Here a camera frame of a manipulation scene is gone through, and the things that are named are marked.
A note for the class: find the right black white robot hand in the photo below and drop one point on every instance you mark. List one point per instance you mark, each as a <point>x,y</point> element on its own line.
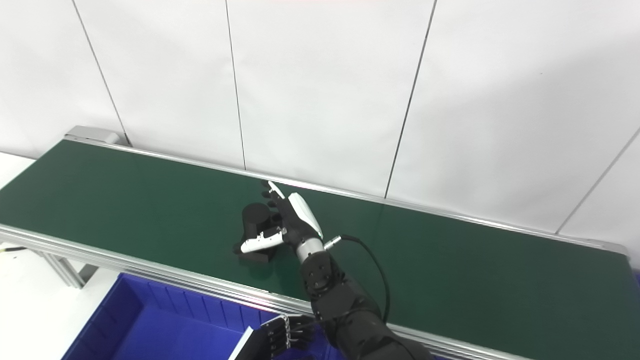
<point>300,220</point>

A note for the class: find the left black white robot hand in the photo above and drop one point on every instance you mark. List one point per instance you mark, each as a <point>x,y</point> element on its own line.
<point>270,337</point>

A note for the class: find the black cylinder-on-base part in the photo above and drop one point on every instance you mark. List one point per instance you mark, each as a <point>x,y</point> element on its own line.
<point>255,217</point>

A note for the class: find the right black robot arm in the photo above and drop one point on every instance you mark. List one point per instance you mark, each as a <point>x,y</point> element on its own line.
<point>340,305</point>

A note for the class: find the blue plastic bin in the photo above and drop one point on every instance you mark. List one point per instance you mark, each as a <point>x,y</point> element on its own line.
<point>165,325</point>

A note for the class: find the green conveyor belt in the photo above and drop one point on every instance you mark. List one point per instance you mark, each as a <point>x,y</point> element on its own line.
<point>150,200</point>
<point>150,277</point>

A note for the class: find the aluminium conveyor leg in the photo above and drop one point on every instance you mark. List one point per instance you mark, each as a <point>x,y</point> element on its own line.
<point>65,270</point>

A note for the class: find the grey conveyor motor housing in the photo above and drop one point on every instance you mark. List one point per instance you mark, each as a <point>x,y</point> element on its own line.
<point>92,135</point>

